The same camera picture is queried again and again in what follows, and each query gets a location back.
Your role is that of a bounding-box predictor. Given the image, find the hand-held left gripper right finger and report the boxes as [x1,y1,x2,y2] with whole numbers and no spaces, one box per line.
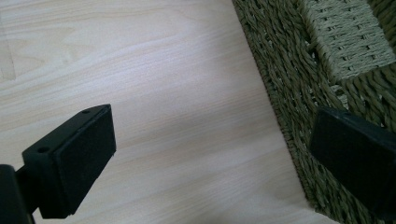
[309,105,396,222]

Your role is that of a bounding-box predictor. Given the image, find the green woven basket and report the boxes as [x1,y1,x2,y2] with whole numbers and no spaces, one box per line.
[232,0,396,224]

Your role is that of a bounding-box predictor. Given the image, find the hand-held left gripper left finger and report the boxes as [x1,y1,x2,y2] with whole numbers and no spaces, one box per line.
[15,104,117,219]

